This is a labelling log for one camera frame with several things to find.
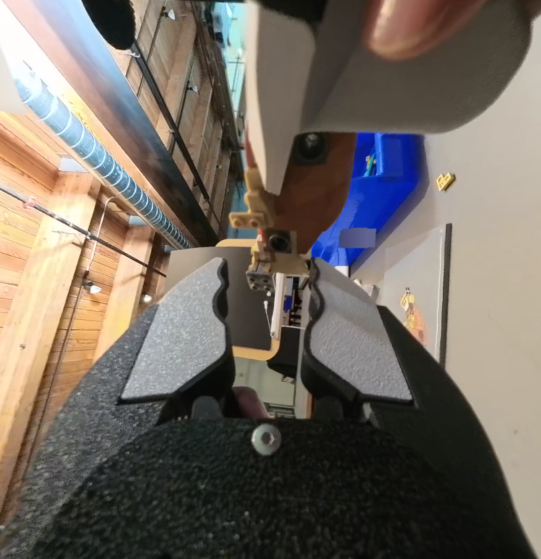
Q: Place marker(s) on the small grey orange brick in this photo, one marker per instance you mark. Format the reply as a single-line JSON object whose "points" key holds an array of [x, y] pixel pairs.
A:
{"points": [[260, 279]]}

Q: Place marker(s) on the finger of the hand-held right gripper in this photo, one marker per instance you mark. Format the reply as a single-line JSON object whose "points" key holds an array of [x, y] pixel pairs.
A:
{"points": [[279, 87]]}

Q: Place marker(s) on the tan corner plate brick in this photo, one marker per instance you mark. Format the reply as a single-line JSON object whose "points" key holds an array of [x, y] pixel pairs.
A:
{"points": [[446, 181]]}

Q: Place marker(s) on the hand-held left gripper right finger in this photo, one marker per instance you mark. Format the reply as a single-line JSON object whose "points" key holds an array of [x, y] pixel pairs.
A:
{"points": [[358, 345]]}

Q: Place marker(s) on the blue plastic bin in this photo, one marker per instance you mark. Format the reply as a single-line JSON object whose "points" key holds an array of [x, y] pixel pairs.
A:
{"points": [[384, 196]]}

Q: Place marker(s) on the silver ventilation duct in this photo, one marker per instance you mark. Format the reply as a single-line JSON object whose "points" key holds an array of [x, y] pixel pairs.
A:
{"points": [[100, 153]]}

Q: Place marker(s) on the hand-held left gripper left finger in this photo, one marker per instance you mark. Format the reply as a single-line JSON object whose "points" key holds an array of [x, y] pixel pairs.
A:
{"points": [[183, 340]]}

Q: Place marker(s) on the teal brick separator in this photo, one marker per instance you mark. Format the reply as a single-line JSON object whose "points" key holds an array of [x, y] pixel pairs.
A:
{"points": [[371, 164]]}

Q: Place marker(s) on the grey instruction booklet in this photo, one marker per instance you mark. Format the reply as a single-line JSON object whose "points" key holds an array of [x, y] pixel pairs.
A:
{"points": [[419, 284]]}

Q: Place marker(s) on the brown tan brick model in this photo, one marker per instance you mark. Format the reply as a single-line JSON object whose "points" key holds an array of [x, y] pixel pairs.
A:
{"points": [[314, 187]]}

